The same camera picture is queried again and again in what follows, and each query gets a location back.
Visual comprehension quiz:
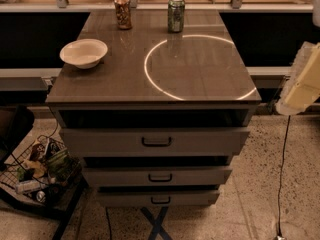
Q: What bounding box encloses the black cable under cabinet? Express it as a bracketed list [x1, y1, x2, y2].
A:
[105, 207, 114, 240]

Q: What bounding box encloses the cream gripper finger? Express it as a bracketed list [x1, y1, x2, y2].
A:
[275, 42, 320, 116]

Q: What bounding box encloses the grey drawer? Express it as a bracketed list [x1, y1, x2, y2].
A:
[83, 166, 232, 187]
[96, 190, 219, 207]
[60, 127, 249, 157]

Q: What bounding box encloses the brown orange soda can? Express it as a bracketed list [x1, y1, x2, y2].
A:
[114, 0, 132, 30]

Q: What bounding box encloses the middle grey drawer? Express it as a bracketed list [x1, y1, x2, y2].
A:
[83, 166, 232, 187]

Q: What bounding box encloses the green soda can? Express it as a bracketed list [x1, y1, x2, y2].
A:
[168, 0, 185, 33]

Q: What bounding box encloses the grey drawer cabinet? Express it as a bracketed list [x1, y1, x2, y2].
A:
[47, 10, 260, 193]

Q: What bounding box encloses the bottom grey drawer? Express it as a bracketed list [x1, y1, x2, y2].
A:
[96, 190, 219, 207]

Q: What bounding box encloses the black wire basket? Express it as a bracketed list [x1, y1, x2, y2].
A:
[0, 135, 81, 205]

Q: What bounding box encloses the clear plastic bottle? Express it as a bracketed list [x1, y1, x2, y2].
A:
[15, 180, 49, 194]

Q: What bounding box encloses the white paper bowl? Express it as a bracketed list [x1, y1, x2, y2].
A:
[60, 39, 108, 69]

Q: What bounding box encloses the top grey drawer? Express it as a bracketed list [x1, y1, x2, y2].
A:
[60, 127, 249, 157]

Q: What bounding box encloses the green snack bag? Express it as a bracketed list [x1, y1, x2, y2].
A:
[46, 149, 72, 181]

